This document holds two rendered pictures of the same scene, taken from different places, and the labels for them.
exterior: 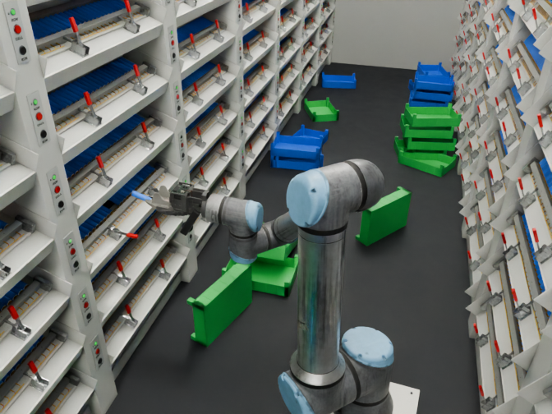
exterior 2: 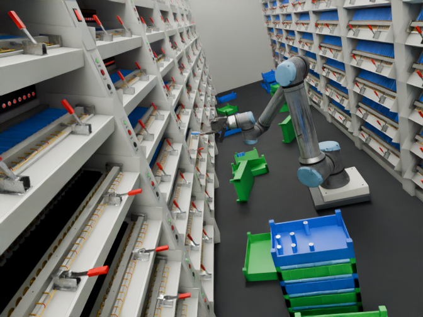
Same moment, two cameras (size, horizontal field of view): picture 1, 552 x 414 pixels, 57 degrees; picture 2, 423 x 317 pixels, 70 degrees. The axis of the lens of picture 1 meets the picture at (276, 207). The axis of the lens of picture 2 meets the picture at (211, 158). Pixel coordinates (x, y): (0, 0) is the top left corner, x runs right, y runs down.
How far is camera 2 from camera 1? 0.85 m
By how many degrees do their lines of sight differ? 10
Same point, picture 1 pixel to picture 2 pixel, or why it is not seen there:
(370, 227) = (287, 132)
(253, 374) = (276, 200)
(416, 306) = not seen: hidden behind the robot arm
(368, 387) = (336, 161)
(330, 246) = (301, 89)
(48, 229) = (179, 139)
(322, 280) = (303, 107)
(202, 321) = (241, 187)
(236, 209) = (243, 116)
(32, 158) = (167, 104)
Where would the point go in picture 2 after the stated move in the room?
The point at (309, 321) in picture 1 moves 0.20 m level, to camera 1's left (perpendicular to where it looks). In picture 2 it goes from (303, 131) to (270, 144)
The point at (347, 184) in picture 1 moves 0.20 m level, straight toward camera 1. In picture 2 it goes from (298, 61) to (313, 65)
